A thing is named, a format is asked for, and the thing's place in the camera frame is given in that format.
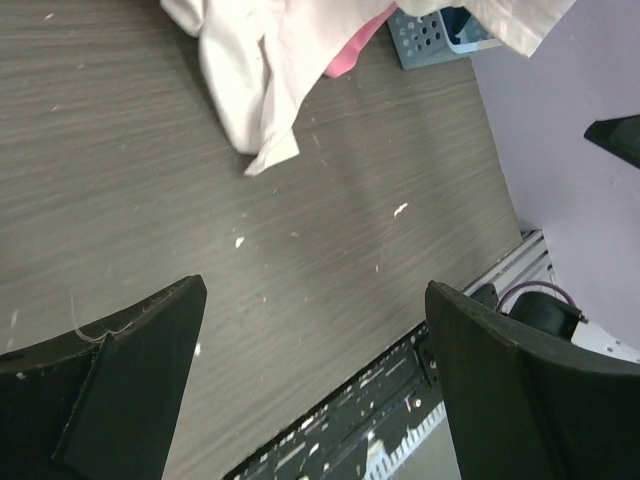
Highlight white t shirt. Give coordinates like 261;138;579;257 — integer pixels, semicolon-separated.
158;0;579;177

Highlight pink t shirt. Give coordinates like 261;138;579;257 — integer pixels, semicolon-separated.
324;2;397;79

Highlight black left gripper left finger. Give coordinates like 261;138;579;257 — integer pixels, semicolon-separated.
1;275;207;479

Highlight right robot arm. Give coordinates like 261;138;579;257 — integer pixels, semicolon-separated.
476;114;639;364

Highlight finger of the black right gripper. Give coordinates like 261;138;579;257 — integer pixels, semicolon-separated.
584;115;640;168

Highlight dark navy garment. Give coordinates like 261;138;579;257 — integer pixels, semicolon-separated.
440;7;471;45

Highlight blue plastic basket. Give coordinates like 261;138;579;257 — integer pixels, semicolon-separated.
387;8;501;70

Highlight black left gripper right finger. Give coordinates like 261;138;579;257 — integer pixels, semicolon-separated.
425;281;639;479

